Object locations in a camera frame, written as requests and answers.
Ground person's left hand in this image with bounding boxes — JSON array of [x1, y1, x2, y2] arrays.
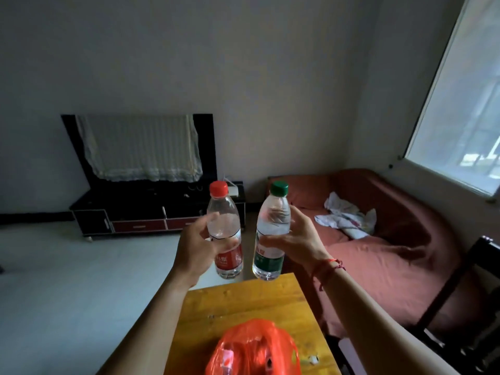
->
[[171, 211, 240, 288]]

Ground white router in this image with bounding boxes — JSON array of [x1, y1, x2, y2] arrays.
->
[[222, 175, 240, 196]]

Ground black television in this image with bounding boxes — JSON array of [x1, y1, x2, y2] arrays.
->
[[61, 114, 218, 190]]

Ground white lace cover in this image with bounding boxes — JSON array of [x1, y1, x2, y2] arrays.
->
[[75, 115, 203, 183]]

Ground black television stand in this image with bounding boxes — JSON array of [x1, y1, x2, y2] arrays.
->
[[69, 181, 247, 239]]

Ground red string bracelet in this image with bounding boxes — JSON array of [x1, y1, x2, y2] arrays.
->
[[311, 258, 346, 292]]

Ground yellow wooden table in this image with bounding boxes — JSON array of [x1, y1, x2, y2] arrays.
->
[[164, 273, 343, 375]]

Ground green cap water bottle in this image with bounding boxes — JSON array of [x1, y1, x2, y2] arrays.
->
[[252, 180, 292, 281]]

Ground sofa with red cover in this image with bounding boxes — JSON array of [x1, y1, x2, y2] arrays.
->
[[267, 169, 485, 339]]

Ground orange plastic bag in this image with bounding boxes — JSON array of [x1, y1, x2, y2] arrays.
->
[[205, 319, 302, 375]]

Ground person's right forearm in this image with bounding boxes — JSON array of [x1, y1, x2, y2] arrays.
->
[[320, 267, 461, 375]]

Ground white crumpled clothes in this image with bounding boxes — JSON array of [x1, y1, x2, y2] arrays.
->
[[314, 192, 378, 241]]

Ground dark wooden chair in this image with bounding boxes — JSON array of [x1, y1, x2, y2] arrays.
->
[[337, 236, 500, 375]]

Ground person's right hand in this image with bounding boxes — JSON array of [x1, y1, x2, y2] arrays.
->
[[259, 205, 333, 274]]

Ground barred living room window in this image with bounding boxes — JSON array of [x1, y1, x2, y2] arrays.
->
[[402, 0, 500, 199]]

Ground person's left forearm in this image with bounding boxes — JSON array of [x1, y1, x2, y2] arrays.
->
[[95, 269, 196, 375]]

